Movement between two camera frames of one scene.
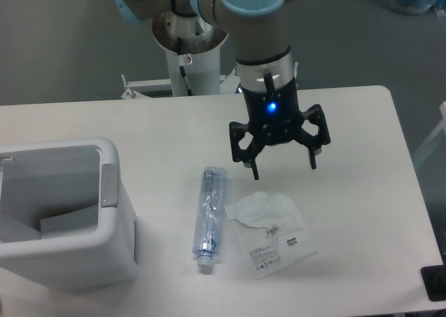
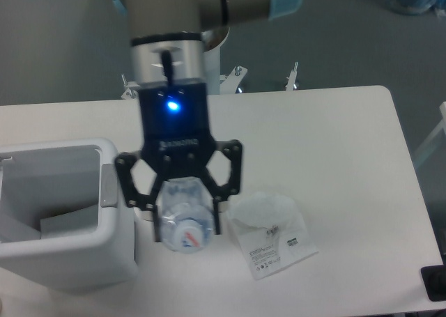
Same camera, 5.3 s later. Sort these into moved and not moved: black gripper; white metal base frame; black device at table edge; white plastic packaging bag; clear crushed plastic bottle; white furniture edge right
Moved: black gripper; clear crushed plastic bottle
Not moved: white furniture edge right; white plastic packaging bag; white metal base frame; black device at table edge
